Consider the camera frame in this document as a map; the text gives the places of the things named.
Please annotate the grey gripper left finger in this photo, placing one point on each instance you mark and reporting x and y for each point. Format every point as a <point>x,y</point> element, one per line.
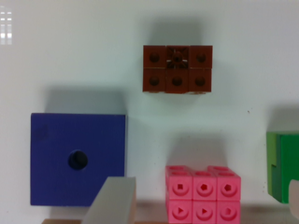
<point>115,203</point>

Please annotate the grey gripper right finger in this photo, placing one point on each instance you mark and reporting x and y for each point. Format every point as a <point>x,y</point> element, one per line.
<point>294,197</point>

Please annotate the pink snap cube flower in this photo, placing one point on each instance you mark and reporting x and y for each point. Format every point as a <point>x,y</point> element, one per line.
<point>211,196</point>

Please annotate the green wooden block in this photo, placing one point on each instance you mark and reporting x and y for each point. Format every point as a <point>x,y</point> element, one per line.
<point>282,149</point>

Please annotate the blue square block with hole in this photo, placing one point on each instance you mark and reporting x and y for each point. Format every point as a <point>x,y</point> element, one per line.
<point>72,155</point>

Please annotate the brown snap cube block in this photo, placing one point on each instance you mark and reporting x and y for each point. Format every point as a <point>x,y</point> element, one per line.
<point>177,69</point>

